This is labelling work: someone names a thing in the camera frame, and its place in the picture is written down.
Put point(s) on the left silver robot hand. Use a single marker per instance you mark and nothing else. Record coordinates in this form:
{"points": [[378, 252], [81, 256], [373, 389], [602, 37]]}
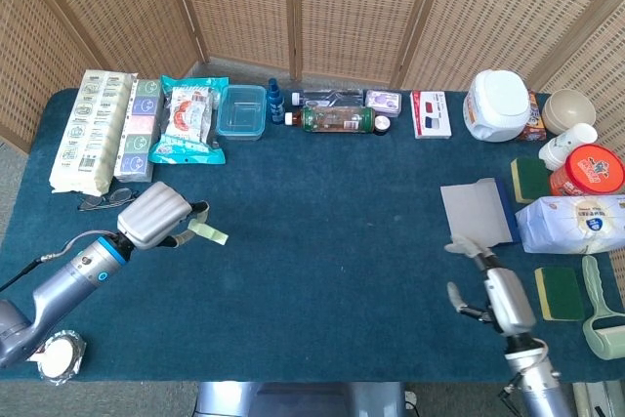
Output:
{"points": [[151, 214]]}

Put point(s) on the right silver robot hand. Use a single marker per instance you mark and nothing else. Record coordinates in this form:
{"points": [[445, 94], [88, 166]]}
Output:
{"points": [[510, 300]]}

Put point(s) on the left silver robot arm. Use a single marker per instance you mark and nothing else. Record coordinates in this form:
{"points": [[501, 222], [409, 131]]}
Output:
{"points": [[63, 285]]}

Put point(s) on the black eyeglasses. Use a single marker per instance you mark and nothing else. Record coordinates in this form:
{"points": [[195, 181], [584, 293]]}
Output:
{"points": [[107, 199]]}

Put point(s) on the green yellow sponge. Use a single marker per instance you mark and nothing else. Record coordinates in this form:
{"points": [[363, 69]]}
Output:
{"points": [[531, 180], [561, 294]]}

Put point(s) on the stacked colourful small boxes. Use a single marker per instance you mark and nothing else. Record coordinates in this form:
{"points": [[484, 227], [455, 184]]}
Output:
{"points": [[139, 129]]}

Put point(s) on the white wet wipes pack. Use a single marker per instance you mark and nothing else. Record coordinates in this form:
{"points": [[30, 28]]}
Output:
{"points": [[571, 226]]}

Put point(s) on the teal snack bag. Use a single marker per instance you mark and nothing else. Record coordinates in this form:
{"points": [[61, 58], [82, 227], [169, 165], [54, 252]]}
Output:
{"points": [[188, 119]]}

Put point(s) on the cream tissue multipack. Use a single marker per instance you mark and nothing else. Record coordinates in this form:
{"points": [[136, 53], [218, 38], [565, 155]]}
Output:
{"points": [[88, 134]]}

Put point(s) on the pale green lint roller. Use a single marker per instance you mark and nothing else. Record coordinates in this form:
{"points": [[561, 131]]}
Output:
{"points": [[608, 334]]}

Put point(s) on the clear container blue rim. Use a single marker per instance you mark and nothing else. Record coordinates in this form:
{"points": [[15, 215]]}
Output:
{"points": [[240, 114]]}

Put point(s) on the orange lid canister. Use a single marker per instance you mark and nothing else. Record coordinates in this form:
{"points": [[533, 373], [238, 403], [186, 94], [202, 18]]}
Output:
{"points": [[588, 170]]}

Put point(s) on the blue carpet table cover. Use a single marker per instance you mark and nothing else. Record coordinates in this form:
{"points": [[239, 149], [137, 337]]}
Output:
{"points": [[312, 241]]}

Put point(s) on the white paper cup stack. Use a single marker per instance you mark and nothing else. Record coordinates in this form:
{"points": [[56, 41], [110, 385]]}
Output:
{"points": [[566, 143]]}

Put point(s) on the blue spray bottle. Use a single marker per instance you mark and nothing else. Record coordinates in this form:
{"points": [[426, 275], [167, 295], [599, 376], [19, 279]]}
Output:
{"points": [[276, 104]]}

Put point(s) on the foil wrapped white cup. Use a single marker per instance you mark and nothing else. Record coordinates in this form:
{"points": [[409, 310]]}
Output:
{"points": [[58, 356]]}

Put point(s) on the orange printed box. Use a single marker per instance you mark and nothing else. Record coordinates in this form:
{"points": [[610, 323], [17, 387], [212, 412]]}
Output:
{"points": [[536, 124]]}

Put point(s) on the white plastic jug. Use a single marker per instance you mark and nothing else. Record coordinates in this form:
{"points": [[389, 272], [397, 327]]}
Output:
{"points": [[495, 104]]}

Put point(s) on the beige bowl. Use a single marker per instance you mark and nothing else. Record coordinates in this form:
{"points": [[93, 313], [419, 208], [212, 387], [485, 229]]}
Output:
{"points": [[569, 109]]}

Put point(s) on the white red glasses box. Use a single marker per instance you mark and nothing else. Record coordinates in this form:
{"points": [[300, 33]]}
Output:
{"points": [[430, 114]]}

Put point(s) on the green label tea bottle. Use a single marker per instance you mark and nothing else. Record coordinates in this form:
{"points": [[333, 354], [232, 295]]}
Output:
{"points": [[337, 119]]}

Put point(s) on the small black jar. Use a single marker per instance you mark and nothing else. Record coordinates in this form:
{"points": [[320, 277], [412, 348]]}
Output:
{"points": [[382, 125]]}

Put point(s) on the grey robot torso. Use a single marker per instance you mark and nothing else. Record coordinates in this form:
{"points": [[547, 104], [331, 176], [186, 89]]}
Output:
{"points": [[303, 400]]}

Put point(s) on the purple flat box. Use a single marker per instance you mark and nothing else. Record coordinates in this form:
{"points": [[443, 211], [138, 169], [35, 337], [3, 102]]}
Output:
{"points": [[384, 102]]}

